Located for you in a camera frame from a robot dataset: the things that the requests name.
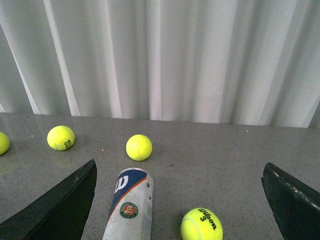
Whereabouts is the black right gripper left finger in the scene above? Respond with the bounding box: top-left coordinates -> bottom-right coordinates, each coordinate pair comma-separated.
0,159 -> 97,240

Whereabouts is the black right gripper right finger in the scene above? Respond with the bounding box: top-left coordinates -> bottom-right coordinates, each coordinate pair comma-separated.
261,162 -> 320,240

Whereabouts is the clear plastic tennis ball can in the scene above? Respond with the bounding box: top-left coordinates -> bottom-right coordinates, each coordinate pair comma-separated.
102,168 -> 154,240

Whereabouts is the yellow tennis ball black print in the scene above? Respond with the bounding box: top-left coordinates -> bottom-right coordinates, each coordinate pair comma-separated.
47,125 -> 76,151

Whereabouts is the yellow tennis ball left middle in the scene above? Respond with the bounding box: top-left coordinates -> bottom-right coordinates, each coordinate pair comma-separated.
0,132 -> 10,155

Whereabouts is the tennis ball with Wilson 3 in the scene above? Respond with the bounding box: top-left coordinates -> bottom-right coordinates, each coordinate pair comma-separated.
180,207 -> 224,240

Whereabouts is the plain yellow tennis ball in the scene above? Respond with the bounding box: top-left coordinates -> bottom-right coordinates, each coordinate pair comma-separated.
126,134 -> 153,162

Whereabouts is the white pleated curtain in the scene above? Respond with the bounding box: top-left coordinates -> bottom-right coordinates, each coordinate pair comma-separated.
0,0 -> 320,128

